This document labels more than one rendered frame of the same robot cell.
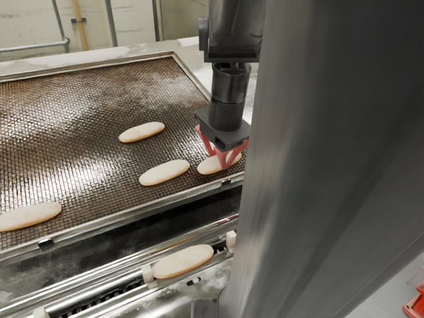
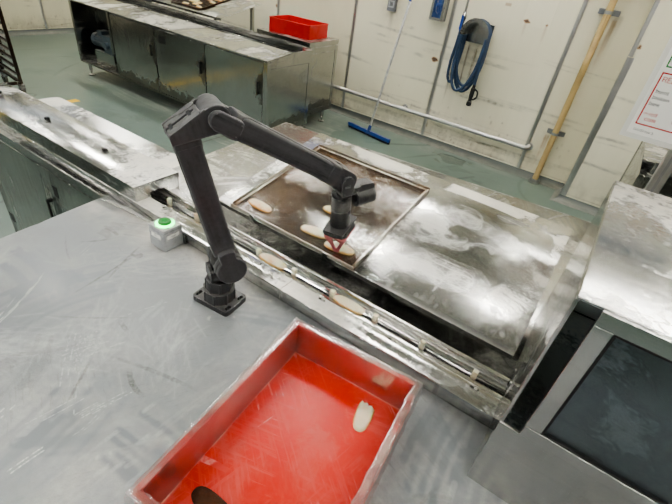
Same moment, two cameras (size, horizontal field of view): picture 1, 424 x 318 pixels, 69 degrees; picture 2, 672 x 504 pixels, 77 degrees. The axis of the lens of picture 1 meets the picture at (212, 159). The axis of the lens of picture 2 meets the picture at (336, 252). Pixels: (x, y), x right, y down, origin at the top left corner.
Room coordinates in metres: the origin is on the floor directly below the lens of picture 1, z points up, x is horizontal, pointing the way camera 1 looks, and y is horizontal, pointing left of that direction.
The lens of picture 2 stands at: (-0.10, -0.90, 1.64)
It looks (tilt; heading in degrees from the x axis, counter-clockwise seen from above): 35 degrees down; 57
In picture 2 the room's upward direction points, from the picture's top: 9 degrees clockwise
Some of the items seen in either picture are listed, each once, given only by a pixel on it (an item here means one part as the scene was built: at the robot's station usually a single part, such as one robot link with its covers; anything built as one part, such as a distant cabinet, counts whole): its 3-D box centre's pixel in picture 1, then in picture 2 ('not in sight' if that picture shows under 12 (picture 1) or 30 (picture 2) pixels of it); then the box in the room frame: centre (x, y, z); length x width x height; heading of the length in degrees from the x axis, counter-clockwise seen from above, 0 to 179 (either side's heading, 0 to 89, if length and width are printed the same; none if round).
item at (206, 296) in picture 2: not in sight; (219, 288); (0.11, -0.03, 0.86); 0.12 x 0.09 x 0.08; 123
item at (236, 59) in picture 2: not in sight; (203, 52); (1.11, 4.26, 0.51); 3.00 x 1.26 x 1.03; 117
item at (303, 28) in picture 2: not in sight; (298, 27); (1.92, 3.55, 0.93); 0.51 x 0.36 x 0.13; 121
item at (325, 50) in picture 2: not in sight; (295, 77); (1.92, 3.55, 0.44); 0.70 x 0.55 x 0.87; 117
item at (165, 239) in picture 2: not in sight; (167, 237); (0.03, 0.27, 0.84); 0.08 x 0.08 x 0.11; 27
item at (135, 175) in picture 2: not in sight; (59, 132); (-0.23, 1.07, 0.89); 1.25 x 0.18 x 0.09; 117
